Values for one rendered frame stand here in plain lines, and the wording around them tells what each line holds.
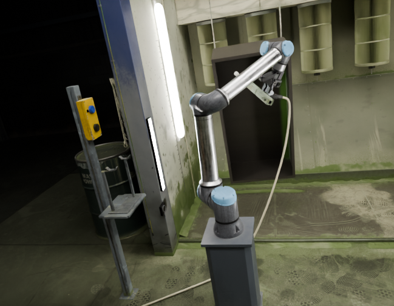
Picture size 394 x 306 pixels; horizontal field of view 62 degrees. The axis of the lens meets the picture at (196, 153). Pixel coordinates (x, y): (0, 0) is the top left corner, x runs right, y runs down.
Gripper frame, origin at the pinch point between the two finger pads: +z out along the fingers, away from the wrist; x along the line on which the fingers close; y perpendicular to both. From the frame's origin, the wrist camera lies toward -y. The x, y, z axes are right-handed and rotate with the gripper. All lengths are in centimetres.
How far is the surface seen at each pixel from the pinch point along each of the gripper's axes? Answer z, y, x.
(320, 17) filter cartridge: -47, 122, 104
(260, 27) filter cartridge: -19, 79, 136
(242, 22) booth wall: -12, 84, 179
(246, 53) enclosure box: -15.3, 2.5, 39.7
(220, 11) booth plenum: -21, 39, 160
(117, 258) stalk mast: 134, -85, -18
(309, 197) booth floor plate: 112, 123, 6
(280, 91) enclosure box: 15, 59, 47
